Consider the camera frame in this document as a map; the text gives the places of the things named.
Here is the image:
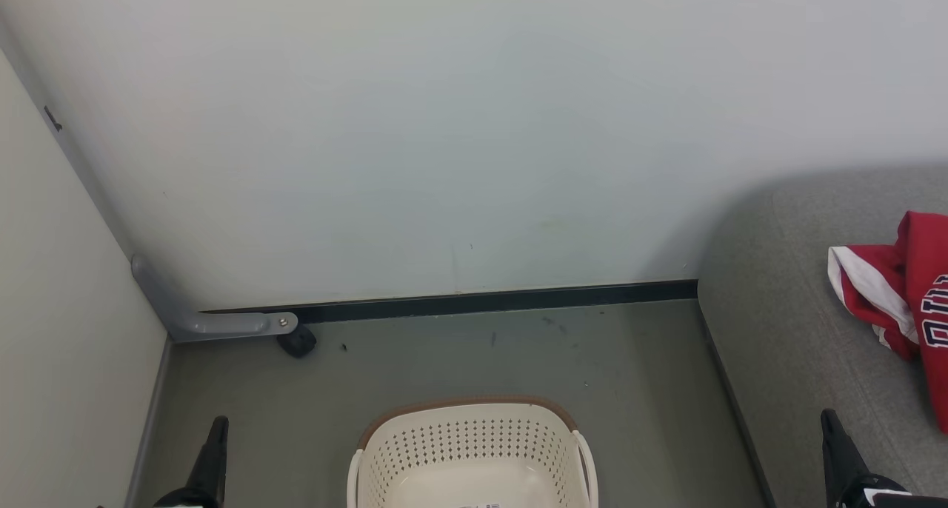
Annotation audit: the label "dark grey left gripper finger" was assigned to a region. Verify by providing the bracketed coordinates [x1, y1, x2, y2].
[184, 416, 229, 506]

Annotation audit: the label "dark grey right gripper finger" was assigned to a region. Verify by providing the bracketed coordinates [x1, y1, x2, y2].
[820, 409, 875, 508]

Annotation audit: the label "red lettered basketball jersey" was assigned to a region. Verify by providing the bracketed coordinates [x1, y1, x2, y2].
[894, 211, 948, 435]

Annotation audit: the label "red shorts with white trim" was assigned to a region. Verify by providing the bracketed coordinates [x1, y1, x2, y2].
[827, 243, 924, 361]

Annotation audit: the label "grey fabric sofa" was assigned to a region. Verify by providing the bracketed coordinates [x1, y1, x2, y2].
[697, 165, 948, 508]

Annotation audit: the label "grey skirting strip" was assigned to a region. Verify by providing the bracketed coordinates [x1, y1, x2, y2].
[124, 336, 174, 508]

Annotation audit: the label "black rubber foot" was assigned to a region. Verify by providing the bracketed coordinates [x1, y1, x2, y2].
[277, 324, 318, 360]

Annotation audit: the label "cream perforated laundry basket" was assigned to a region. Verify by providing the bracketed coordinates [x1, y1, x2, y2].
[347, 396, 600, 508]

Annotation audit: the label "black baseboard strip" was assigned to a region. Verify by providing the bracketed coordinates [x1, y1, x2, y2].
[200, 279, 699, 326]

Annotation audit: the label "grey metal bracket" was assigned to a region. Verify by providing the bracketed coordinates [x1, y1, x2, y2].
[131, 253, 299, 344]

